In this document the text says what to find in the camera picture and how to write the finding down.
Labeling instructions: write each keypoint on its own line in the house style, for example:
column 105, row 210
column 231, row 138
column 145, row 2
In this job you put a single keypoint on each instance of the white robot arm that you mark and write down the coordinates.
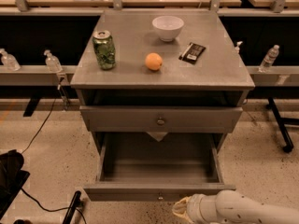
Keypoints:
column 232, row 207

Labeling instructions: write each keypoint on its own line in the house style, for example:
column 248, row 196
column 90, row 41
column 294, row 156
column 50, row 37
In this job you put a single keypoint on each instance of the grey wooden drawer cabinet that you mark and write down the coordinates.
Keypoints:
column 218, row 79

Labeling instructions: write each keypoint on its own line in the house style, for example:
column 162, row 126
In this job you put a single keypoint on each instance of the grey middle drawer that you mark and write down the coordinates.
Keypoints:
column 165, row 119

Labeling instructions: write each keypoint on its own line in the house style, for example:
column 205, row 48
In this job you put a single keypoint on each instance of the grey bottom drawer open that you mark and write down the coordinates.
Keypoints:
column 135, row 167

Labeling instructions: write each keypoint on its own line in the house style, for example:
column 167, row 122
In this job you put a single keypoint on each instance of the orange fruit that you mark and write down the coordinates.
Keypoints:
column 153, row 61

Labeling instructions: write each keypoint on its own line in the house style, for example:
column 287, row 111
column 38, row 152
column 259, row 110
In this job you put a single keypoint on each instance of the black snack packet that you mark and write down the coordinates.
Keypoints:
column 192, row 53

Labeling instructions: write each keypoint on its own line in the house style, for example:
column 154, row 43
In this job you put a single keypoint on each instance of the white ceramic bowl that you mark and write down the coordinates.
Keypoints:
column 167, row 27

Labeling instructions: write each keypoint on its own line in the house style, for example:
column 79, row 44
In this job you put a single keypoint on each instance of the green soda can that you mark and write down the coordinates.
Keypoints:
column 104, row 49

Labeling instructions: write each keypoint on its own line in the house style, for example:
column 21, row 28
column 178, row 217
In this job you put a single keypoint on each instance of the small white pump bottle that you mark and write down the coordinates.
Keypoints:
column 237, row 47

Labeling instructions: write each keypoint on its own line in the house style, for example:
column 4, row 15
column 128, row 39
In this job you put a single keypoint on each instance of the clear sanitizer pump bottle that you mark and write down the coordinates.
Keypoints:
column 52, row 62

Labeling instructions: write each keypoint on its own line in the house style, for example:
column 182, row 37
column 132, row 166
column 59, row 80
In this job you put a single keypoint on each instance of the clear plastic water bottle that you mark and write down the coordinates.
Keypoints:
column 269, row 59

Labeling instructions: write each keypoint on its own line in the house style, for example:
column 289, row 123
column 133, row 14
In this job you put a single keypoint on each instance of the black bar on floor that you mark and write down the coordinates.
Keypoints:
column 72, row 207

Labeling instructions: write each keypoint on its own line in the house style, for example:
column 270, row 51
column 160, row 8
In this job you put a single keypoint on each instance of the black table leg right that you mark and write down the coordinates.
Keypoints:
column 282, row 123

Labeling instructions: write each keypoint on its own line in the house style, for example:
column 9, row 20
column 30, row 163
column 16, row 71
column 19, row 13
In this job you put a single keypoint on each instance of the clear sanitizer bottle far left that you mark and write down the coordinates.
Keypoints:
column 9, row 61

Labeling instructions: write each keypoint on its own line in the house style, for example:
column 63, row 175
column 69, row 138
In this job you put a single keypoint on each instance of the black object lower left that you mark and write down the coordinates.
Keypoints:
column 12, row 178

